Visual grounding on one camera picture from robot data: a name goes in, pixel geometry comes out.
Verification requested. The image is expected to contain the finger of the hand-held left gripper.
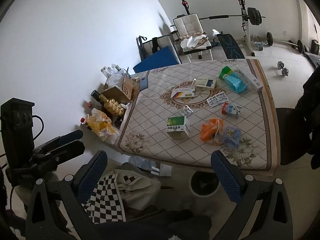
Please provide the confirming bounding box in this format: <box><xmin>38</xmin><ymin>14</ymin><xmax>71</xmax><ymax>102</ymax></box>
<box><xmin>35</xmin><ymin>130</ymin><xmax>84</xmax><ymax>153</ymax></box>
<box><xmin>32</xmin><ymin>140</ymin><xmax>85</xmax><ymax>167</ymax></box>

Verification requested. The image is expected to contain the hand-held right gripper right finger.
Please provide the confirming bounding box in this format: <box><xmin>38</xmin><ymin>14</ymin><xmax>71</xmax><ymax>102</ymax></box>
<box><xmin>211</xmin><ymin>150</ymin><xmax>293</xmax><ymax>240</ymax></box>

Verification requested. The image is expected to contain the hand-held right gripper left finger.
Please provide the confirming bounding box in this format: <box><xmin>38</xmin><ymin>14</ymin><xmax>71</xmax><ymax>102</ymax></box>
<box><xmin>25</xmin><ymin>150</ymin><xmax>108</xmax><ymax>240</ymax></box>

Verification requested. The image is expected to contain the white trash bin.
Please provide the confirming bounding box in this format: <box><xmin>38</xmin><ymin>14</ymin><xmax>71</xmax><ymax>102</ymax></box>
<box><xmin>190</xmin><ymin>170</ymin><xmax>222</xmax><ymax>197</ymax></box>

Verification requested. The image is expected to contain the orange plastic bag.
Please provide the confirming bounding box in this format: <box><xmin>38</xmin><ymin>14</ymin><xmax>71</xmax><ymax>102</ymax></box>
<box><xmin>200</xmin><ymin>119</ymin><xmax>224</xmax><ymax>145</ymax></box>

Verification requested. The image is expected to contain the green white medicine box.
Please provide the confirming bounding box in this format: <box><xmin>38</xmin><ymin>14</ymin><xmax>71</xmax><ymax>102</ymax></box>
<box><xmin>166</xmin><ymin>116</ymin><xmax>190</xmax><ymax>140</ymax></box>

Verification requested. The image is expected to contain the blue plastic bag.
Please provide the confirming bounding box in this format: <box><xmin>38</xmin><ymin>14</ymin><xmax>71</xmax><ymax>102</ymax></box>
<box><xmin>224</xmin><ymin>74</ymin><xmax>248</xmax><ymax>94</ymax></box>

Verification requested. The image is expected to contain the long white box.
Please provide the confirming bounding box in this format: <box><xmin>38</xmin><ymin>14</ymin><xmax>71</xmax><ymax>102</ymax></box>
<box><xmin>236</xmin><ymin>65</ymin><xmax>264</xmax><ymax>92</ymax></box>

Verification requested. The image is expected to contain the black white checkered cloth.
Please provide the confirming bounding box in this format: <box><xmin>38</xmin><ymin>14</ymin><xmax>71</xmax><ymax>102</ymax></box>
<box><xmin>82</xmin><ymin>169</ymin><xmax>127</xmax><ymax>224</ymax></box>

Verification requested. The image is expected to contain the blue white snack packet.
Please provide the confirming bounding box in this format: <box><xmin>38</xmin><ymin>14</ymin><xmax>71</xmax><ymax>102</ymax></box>
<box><xmin>215</xmin><ymin>126</ymin><xmax>242</xmax><ymax>150</ymax></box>

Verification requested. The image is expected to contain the yellow plastic bag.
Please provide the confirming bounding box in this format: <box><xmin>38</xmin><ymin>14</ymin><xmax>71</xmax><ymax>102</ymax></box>
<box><xmin>86</xmin><ymin>109</ymin><xmax>120</xmax><ymax>144</ymax></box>

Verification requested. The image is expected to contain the white cloth bag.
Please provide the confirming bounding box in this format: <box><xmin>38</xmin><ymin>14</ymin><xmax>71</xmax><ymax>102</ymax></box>
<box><xmin>116</xmin><ymin>162</ymin><xmax>162</xmax><ymax>210</ymax></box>

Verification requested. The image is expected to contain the black bottle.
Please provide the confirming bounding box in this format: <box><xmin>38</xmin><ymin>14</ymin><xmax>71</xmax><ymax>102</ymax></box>
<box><xmin>90</xmin><ymin>90</ymin><xmax>103</xmax><ymax>105</ymax></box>

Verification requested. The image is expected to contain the clear plastic bag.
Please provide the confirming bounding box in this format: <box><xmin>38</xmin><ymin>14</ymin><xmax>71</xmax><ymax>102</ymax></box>
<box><xmin>127</xmin><ymin>155</ymin><xmax>173</xmax><ymax>177</ymax></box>

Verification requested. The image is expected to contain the gold bottle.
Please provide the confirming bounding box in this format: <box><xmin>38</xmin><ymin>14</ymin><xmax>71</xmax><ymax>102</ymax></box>
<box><xmin>99</xmin><ymin>94</ymin><xmax>125</xmax><ymax>117</ymax></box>

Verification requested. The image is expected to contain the small milk carton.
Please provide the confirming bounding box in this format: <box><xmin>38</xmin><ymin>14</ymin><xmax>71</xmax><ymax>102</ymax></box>
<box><xmin>222</xmin><ymin>102</ymin><xmax>242</xmax><ymax>118</ymax></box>

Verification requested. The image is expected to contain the wooden table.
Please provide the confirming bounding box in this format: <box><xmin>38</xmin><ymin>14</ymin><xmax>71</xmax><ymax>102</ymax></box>
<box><xmin>117</xmin><ymin>58</ymin><xmax>279</xmax><ymax>172</ymax></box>

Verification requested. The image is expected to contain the small blister pack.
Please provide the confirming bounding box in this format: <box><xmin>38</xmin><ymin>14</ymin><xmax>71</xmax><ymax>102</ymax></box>
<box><xmin>178</xmin><ymin>106</ymin><xmax>194</xmax><ymax>117</ymax></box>

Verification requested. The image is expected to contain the large blister pack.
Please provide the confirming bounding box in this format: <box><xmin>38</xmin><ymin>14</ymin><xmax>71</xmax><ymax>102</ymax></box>
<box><xmin>206</xmin><ymin>92</ymin><xmax>228</xmax><ymax>108</ymax></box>

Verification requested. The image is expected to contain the cardboard box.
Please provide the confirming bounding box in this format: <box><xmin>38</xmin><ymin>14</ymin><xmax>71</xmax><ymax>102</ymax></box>
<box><xmin>102</xmin><ymin>74</ymin><xmax>140</xmax><ymax>104</ymax></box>

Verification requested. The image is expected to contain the white plastic bag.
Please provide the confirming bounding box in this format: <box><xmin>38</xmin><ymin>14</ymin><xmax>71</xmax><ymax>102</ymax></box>
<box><xmin>106</xmin><ymin>72</ymin><xmax>125</xmax><ymax>88</ymax></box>

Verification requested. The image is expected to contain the patterned tablecloth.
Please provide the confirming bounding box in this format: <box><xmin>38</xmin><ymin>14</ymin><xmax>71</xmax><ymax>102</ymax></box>
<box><xmin>117</xmin><ymin>59</ymin><xmax>273</xmax><ymax>168</ymax></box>

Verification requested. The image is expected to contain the white striped medicine box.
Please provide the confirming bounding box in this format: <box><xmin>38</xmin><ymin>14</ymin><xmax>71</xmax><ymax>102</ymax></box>
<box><xmin>171</xmin><ymin>86</ymin><xmax>196</xmax><ymax>103</ymax></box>

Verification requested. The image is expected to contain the white blue medicine box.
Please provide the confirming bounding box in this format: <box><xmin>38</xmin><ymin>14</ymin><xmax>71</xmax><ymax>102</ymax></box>
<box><xmin>194</xmin><ymin>77</ymin><xmax>217</xmax><ymax>90</ymax></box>

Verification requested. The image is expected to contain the small blue box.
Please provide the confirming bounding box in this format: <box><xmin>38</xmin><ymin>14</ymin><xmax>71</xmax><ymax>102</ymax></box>
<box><xmin>139</xmin><ymin>76</ymin><xmax>150</xmax><ymax>92</ymax></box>

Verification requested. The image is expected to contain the green packet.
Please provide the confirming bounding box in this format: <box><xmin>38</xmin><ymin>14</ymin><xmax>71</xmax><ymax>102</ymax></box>
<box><xmin>219</xmin><ymin>66</ymin><xmax>234</xmax><ymax>80</ymax></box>

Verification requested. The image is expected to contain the black jacket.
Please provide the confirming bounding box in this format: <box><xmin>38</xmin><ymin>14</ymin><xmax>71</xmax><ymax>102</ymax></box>
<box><xmin>294</xmin><ymin>65</ymin><xmax>320</xmax><ymax>170</ymax></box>

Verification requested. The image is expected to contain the folded exercise equipment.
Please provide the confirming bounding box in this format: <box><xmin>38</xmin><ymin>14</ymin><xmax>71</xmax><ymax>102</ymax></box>
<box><xmin>136</xmin><ymin>35</ymin><xmax>175</xmax><ymax>60</ymax></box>

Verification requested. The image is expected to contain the beige cloth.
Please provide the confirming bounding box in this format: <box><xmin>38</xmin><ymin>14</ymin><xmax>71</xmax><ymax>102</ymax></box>
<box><xmin>180</xmin><ymin>31</ymin><xmax>209</xmax><ymax>50</ymax></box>

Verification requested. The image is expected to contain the short barbell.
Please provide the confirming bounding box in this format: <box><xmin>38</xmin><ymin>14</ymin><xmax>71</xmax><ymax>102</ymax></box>
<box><xmin>266</xmin><ymin>32</ymin><xmax>309</xmax><ymax>54</ymax></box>

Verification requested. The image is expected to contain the barbell weight bench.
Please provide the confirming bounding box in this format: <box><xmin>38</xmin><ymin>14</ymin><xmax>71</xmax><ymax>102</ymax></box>
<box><xmin>181</xmin><ymin>0</ymin><xmax>257</xmax><ymax>57</ymax></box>

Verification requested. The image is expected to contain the white padded chair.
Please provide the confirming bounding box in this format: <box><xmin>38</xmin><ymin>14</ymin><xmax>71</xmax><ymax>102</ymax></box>
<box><xmin>171</xmin><ymin>14</ymin><xmax>213</xmax><ymax>63</ymax></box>

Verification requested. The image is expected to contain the black exercise equipment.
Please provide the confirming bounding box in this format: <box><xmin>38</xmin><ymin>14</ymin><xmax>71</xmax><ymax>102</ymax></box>
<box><xmin>304</xmin><ymin>39</ymin><xmax>320</xmax><ymax>63</ymax></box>

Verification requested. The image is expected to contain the long barbell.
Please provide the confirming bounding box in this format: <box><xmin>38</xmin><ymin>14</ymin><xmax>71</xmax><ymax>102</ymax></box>
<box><xmin>197</xmin><ymin>7</ymin><xmax>266</xmax><ymax>27</ymax></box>

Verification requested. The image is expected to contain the black cable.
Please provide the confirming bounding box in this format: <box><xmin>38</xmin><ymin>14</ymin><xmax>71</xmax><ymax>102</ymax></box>
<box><xmin>32</xmin><ymin>115</ymin><xmax>44</xmax><ymax>141</ymax></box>

